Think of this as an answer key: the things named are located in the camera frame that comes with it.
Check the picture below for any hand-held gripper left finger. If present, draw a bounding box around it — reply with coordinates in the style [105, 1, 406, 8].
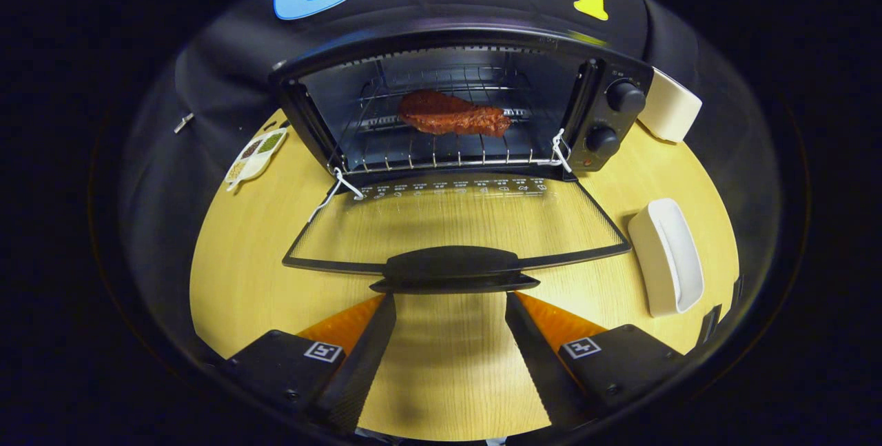
[220, 293, 398, 436]

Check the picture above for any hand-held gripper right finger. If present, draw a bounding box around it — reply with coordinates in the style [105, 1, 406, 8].
[505, 291, 687, 432]

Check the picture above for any black toaster oven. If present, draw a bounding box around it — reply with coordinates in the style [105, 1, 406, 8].
[269, 26, 655, 295]

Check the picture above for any brown steak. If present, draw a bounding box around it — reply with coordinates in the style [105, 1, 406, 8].
[398, 90, 512, 138]

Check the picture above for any white bread toaster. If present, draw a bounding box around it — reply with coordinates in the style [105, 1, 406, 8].
[637, 68, 703, 143]

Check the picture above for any white ribbed plate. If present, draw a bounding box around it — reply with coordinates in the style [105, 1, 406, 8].
[627, 198, 705, 318]

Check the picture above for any white seasoning dish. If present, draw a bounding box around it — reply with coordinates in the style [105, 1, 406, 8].
[225, 128, 288, 192]

